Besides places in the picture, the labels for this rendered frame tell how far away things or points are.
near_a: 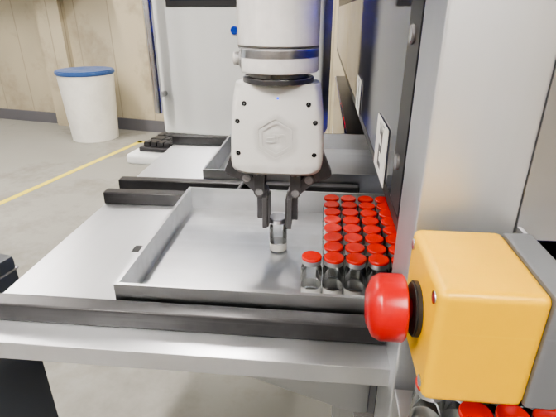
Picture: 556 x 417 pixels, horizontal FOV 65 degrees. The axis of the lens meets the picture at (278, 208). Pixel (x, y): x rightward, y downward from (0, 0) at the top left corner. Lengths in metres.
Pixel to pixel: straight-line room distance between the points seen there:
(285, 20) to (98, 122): 4.21
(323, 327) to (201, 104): 1.05
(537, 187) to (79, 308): 0.39
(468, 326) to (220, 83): 1.18
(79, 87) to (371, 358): 4.27
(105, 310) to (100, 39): 4.69
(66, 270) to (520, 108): 0.48
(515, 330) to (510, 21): 0.17
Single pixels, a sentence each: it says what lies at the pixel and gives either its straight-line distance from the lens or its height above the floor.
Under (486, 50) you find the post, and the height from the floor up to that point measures 1.14.
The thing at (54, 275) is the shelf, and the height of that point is 0.88.
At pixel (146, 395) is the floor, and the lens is 1.63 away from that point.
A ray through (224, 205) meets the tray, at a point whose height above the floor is 0.89.
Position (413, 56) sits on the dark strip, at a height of 1.12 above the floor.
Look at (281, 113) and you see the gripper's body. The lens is 0.46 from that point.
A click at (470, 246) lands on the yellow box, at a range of 0.28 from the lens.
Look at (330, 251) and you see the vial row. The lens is 0.46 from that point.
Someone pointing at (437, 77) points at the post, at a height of 1.12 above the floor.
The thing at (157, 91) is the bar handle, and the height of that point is 0.95.
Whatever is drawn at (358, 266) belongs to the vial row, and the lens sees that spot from 0.45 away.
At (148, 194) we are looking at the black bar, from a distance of 0.70.
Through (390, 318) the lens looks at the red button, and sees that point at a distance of 0.26.
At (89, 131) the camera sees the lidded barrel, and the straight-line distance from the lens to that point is 4.63.
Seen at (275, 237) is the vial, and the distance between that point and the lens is 0.53.
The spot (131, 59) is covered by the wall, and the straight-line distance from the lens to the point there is 4.88.
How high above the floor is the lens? 1.15
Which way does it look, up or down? 24 degrees down
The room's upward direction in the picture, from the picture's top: straight up
